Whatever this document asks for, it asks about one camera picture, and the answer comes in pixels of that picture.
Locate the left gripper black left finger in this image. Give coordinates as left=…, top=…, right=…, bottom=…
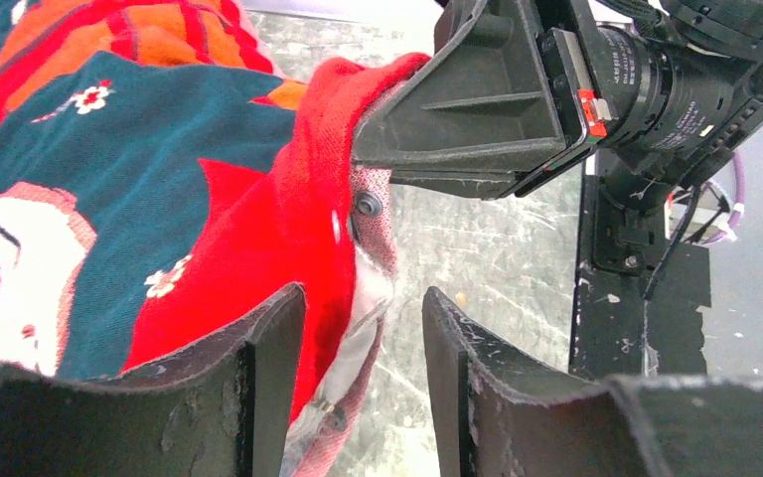
left=0, top=284, right=305, bottom=476

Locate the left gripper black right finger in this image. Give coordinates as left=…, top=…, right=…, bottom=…
left=422, top=287, right=763, bottom=476

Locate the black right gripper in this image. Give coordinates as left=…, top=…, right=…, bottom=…
left=353, top=1, right=611, bottom=200

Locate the pink red patterned pillowcase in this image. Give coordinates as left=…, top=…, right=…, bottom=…
left=0, top=1, right=427, bottom=476

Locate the white pillow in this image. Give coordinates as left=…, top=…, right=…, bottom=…
left=289, top=253, right=394, bottom=438

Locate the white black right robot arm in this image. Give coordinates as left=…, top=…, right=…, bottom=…
left=353, top=1, right=763, bottom=200

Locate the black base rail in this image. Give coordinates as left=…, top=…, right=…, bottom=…
left=568, top=151, right=711, bottom=380

